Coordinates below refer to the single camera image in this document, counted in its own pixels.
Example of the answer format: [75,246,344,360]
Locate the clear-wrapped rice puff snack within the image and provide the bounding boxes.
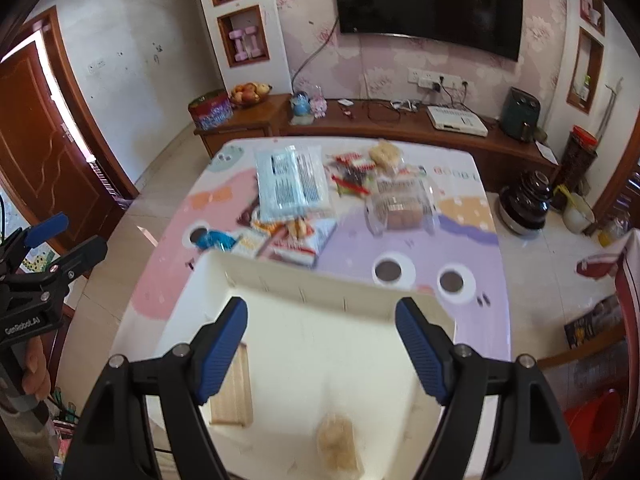
[317,414,363,479]

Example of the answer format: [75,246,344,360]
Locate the large white noodle bag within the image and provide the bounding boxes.
[255,145,332,222]

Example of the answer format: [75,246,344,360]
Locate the clear bag with text label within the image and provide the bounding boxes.
[366,174,439,236]

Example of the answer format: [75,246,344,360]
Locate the person left hand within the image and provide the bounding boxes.
[22,336,51,402]

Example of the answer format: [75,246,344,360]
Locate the brown wooden door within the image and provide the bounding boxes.
[1,8,139,254]

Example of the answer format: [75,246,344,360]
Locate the wooden divider board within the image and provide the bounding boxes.
[209,342,254,428]

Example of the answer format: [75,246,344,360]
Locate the blue foil candy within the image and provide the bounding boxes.
[190,228,236,252]

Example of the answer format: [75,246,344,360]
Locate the red round gift tin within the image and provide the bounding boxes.
[188,90,233,131]

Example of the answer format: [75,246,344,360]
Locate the orange white snack packet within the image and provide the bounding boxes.
[231,217,337,268]

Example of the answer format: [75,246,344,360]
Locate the fruit bowl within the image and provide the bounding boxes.
[229,81,272,108]

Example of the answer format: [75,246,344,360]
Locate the blue snow globe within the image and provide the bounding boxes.
[290,91,314,126]

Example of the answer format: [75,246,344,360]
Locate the pink dumbbells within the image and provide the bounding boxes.
[229,25,265,63]

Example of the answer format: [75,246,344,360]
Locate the wooden tv cabinet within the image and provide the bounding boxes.
[194,94,559,192]

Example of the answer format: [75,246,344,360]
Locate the dark chocolate snack packet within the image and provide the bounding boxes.
[332,167,370,196]

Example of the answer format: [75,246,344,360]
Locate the pink plush figurine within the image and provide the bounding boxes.
[309,86,328,118]

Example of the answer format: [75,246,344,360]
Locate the red white cookies packet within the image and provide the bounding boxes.
[329,152,376,172]

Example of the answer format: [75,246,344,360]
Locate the red lidded tall canister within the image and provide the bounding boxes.
[553,125,598,191]

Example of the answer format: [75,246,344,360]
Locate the square rice cracker packet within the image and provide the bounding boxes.
[369,140,404,174]

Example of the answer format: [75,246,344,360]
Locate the dark green air fryer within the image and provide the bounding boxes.
[499,87,541,143]

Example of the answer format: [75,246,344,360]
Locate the white set-top box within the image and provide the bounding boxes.
[426,105,488,138]

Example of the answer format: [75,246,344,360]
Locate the white wall power strip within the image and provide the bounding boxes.
[407,67,471,91]

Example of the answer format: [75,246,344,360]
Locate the black wall television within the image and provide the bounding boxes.
[336,0,524,61]

